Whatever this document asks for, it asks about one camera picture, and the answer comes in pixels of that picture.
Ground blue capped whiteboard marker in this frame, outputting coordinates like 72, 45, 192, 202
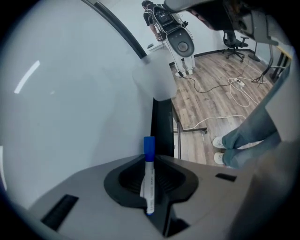
140, 136, 156, 216

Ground black whiteboard stand foot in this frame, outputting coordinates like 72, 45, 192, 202
172, 103, 208, 160

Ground black office chair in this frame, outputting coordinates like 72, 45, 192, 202
221, 30, 250, 63

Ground black floor stand pole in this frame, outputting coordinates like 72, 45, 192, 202
247, 41, 261, 62

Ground person's blue jeans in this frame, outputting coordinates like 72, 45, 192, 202
221, 58, 294, 169

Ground long white cable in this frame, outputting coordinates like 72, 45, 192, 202
184, 114, 246, 132

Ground person's white shoe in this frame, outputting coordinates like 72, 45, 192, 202
212, 136, 227, 149
213, 152, 227, 166

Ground wooden desk with black legs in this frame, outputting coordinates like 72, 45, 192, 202
269, 44, 294, 83

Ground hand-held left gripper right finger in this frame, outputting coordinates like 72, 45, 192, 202
154, 154, 255, 238

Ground black floor cable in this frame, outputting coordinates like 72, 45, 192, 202
178, 72, 235, 94

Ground white looped cable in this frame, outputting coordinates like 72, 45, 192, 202
228, 77, 259, 108

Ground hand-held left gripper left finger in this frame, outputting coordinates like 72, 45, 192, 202
28, 154, 165, 237

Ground whiteboard with black frame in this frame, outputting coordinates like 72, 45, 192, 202
0, 0, 177, 209

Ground white table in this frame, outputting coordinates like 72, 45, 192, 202
147, 43, 168, 53

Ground grey backpack device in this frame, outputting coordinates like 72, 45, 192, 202
152, 5, 195, 58

